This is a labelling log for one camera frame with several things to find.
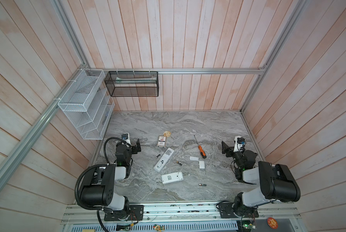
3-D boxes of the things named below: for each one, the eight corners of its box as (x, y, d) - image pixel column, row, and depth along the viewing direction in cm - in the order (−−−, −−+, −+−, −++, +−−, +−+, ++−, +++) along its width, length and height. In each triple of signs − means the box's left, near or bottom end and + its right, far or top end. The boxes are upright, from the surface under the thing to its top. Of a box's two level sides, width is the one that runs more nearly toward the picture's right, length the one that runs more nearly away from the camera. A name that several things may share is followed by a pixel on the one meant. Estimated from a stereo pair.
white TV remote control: (153, 169, 90) (153, 168, 89) (169, 148, 100) (169, 147, 99) (160, 174, 89) (159, 172, 87) (175, 152, 98) (175, 150, 97)
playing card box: (156, 147, 101) (156, 145, 99) (157, 137, 106) (157, 135, 105) (166, 147, 101) (166, 145, 99) (166, 137, 106) (166, 135, 105)
